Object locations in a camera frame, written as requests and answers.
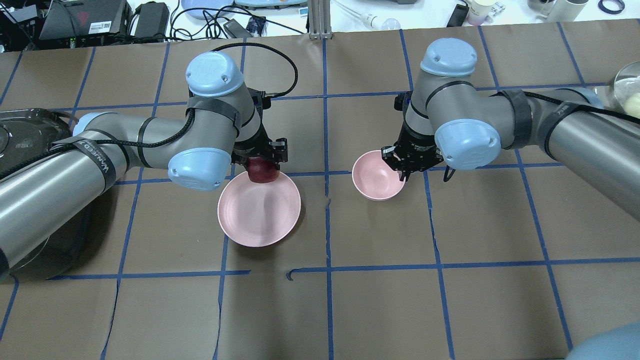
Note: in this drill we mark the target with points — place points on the black laptop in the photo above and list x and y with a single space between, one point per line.
85 18

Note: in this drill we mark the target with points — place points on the aluminium frame post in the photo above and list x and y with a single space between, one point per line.
318 18

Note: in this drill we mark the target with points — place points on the black power adapter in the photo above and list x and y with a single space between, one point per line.
234 30

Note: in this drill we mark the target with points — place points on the light blue plate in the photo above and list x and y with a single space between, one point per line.
197 8

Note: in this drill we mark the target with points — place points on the pink plate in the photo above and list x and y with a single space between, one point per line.
256 215

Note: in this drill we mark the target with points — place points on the dark grey rice cooker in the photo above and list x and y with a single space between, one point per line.
40 237

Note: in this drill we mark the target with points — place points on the white light bulb tool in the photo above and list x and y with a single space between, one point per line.
370 20

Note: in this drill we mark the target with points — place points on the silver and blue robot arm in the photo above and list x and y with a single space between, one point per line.
223 125
446 120

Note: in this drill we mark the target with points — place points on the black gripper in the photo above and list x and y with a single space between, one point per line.
258 143
419 144

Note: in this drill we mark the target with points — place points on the pink bowl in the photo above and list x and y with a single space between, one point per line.
374 179

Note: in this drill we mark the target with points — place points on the red apple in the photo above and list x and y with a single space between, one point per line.
260 170

